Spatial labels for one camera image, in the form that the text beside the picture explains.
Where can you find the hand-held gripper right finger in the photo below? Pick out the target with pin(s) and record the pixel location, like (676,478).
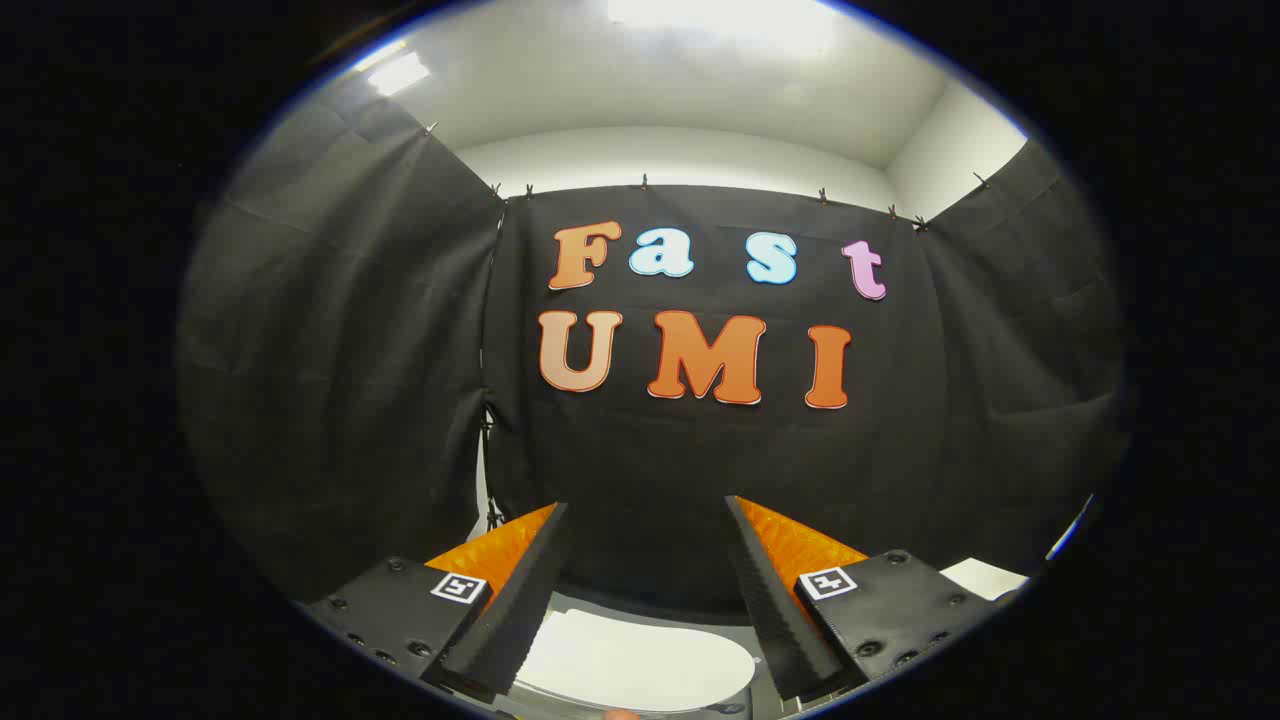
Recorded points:
(780,620)

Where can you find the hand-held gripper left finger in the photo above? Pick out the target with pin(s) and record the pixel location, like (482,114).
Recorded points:
(520,610)

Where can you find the white toilet lid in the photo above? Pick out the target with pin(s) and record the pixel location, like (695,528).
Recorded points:
(630,660)

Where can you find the black backdrop stand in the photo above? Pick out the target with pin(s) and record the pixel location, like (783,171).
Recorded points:
(489,470)

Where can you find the black backdrop cloth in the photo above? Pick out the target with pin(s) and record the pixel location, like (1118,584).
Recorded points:
(700,460)

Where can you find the white cabinet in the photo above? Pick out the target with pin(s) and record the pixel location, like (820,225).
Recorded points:
(985,578)

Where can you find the ceiling light panel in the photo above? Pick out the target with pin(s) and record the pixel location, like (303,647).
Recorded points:
(400,73)

